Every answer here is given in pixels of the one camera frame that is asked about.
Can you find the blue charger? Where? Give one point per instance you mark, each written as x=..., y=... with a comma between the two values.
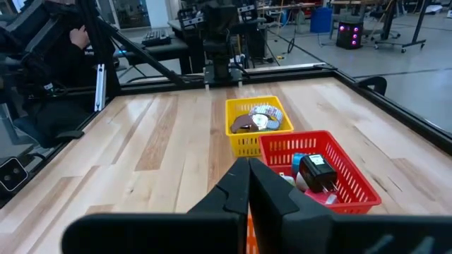
x=296, y=162

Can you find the black USB charger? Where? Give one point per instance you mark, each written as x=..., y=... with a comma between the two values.
x=318, y=173

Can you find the person's hand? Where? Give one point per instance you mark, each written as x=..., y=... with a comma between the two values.
x=79, y=37

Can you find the black keyboard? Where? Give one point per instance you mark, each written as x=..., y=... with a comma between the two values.
x=155, y=38

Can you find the blue bin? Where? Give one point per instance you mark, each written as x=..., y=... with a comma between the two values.
x=321, y=21

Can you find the silver metal band wristwatch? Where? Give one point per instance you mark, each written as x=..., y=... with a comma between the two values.
x=272, y=113

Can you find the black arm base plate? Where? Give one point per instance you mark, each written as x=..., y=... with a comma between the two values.
x=212, y=75

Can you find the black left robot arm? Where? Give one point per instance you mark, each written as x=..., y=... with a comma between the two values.
x=220, y=42

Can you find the silver aluminium bar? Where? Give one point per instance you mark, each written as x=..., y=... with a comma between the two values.
x=100, y=88

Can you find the orange plastic basket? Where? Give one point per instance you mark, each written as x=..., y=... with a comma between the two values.
x=251, y=236

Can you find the black desk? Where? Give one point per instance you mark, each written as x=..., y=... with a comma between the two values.
x=166, y=53

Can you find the red plastic basket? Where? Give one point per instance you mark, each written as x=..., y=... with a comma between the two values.
x=353, y=183

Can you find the green and white charger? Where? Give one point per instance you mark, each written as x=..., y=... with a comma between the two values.
x=289, y=180

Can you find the yellow plastic basket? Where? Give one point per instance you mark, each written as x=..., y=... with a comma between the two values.
x=247, y=144

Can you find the black equipment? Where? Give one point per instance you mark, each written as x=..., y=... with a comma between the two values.
x=31, y=28

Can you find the red and white charger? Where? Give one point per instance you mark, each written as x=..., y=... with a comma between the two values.
x=316, y=197

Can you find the black frame clamp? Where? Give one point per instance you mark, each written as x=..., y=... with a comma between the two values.
x=374, y=83

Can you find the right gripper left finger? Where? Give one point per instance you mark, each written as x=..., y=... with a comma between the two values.
x=236, y=190

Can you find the black rolling stand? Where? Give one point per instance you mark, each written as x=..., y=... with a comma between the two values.
x=402, y=45

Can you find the person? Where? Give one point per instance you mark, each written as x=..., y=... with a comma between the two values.
x=67, y=70

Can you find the black computer pink lights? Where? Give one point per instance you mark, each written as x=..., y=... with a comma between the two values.
x=347, y=39

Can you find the black table-level camera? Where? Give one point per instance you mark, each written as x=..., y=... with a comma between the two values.
x=12, y=174

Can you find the white USB charger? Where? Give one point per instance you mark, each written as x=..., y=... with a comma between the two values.
x=301, y=182

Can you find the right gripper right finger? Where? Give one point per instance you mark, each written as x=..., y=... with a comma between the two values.
x=272, y=197

